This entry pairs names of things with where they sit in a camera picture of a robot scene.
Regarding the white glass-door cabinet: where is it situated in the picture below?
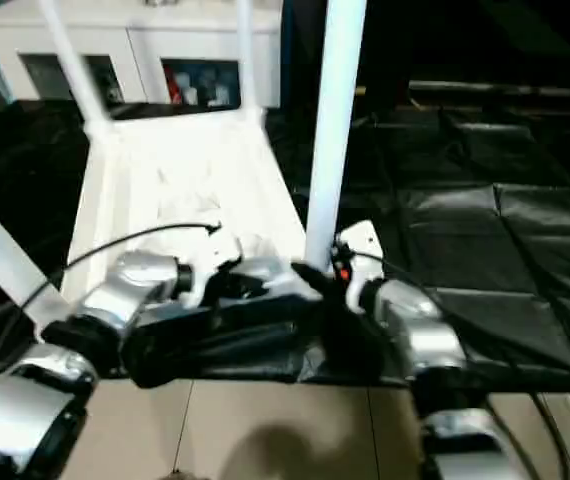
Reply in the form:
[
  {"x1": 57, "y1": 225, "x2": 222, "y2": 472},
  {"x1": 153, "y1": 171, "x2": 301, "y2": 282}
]
[{"x1": 0, "y1": 0, "x2": 286, "y2": 109}]

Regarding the long black bar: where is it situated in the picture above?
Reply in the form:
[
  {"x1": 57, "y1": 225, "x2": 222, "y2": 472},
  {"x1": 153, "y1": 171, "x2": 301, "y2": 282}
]
[{"x1": 410, "y1": 80, "x2": 570, "y2": 101}]

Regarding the black table mat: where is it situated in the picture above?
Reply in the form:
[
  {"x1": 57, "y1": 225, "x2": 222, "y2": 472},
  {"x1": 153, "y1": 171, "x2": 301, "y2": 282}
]
[{"x1": 0, "y1": 95, "x2": 570, "y2": 391}]

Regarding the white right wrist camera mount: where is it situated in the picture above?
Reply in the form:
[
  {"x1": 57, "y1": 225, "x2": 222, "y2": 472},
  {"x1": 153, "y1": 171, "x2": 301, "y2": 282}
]
[{"x1": 333, "y1": 222, "x2": 386, "y2": 311}]

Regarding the white plastic table top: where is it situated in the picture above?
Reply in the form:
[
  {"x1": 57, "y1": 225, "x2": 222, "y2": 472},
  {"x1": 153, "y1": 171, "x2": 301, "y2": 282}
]
[{"x1": 35, "y1": 105, "x2": 316, "y2": 336}]

